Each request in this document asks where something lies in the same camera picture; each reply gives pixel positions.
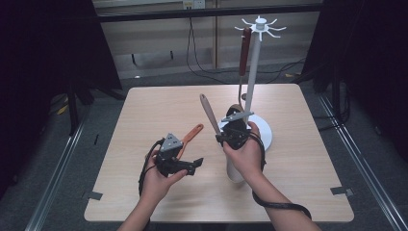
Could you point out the metal floor rail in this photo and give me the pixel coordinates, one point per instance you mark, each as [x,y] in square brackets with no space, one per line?
[362,173]
[54,183]

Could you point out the beige silicone spoon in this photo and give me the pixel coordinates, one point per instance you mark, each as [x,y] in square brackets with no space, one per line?
[208,109]

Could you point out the person's left hand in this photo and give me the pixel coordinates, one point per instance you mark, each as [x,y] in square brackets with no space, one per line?
[155,186]

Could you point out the black metal stand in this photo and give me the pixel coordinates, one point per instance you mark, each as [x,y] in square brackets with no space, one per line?
[73,106]

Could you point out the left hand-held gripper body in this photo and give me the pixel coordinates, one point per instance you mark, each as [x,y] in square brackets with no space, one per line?
[170,144]

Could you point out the grey tape marker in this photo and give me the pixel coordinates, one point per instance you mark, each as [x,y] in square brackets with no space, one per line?
[341,191]
[93,195]

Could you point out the black curtain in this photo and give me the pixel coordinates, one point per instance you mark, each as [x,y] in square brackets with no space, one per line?
[369,48]
[38,64]

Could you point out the white utensil rack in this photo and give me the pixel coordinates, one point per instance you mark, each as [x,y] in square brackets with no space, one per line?
[253,64]

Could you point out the wall power outlet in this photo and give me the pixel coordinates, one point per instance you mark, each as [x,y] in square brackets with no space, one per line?
[194,4]

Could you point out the person's right hand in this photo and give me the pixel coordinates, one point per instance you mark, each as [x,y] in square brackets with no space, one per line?
[247,160]

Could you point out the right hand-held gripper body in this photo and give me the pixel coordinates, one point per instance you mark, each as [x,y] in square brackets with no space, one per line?
[235,133]

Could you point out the black horizontal bar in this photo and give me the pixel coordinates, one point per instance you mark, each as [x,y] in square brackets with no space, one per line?
[160,14]

